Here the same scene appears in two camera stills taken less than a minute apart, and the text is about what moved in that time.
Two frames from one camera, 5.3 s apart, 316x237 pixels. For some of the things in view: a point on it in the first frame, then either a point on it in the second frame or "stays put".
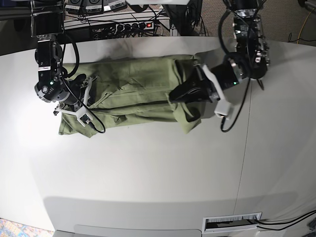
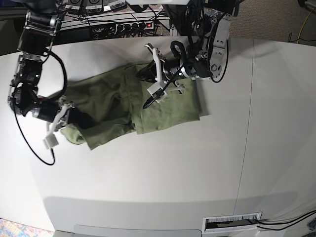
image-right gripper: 198,88 → 168,72
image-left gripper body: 82,86 → 56,112
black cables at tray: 285,223 stays put
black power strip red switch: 134,26 stays put
